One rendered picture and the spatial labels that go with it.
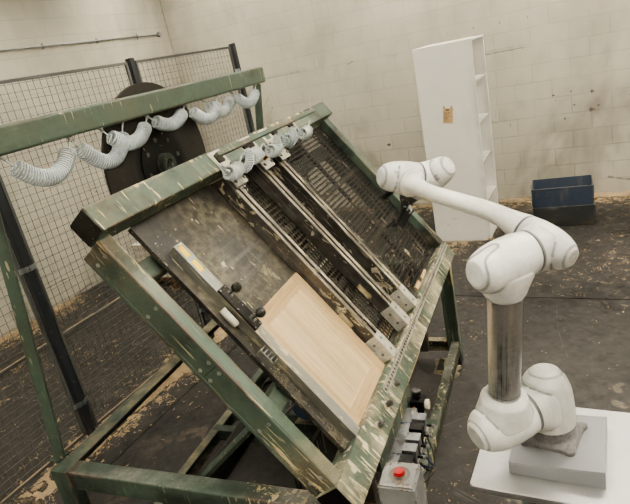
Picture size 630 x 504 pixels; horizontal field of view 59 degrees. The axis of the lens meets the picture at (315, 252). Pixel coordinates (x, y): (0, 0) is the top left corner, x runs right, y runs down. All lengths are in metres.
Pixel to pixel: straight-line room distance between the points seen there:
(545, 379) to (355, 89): 6.17
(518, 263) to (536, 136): 5.75
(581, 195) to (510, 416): 4.66
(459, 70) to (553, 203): 1.73
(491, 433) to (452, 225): 4.51
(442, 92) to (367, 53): 1.95
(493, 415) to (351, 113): 6.31
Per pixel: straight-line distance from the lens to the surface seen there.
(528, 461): 2.15
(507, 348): 1.79
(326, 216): 2.85
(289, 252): 2.43
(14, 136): 2.26
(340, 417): 2.13
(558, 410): 2.09
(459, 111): 5.96
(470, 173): 6.07
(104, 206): 1.94
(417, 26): 7.45
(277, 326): 2.17
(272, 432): 1.93
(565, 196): 6.41
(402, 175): 1.97
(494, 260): 1.60
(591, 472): 2.11
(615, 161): 7.37
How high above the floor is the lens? 2.22
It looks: 19 degrees down
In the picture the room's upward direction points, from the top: 12 degrees counter-clockwise
